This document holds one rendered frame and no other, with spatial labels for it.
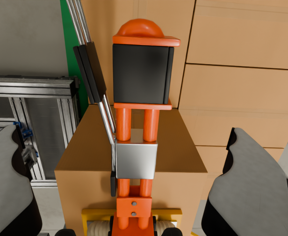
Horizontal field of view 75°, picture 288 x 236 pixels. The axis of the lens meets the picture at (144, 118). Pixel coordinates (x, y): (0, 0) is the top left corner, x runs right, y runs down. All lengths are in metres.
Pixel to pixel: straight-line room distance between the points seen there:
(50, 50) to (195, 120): 1.01
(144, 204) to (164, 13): 0.63
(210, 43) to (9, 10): 1.17
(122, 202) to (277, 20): 0.83
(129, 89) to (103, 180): 0.35
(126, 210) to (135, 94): 0.22
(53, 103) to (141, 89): 1.10
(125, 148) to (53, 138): 1.18
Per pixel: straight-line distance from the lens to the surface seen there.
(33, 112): 1.38
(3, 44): 1.56
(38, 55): 1.47
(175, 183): 0.55
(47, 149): 1.51
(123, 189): 0.35
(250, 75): 0.93
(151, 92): 0.23
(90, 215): 0.62
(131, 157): 0.29
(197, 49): 0.81
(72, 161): 0.55
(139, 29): 0.23
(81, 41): 0.23
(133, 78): 0.22
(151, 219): 0.45
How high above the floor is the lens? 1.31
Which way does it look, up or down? 62 degrees down
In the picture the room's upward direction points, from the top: 175 degrees clockwise
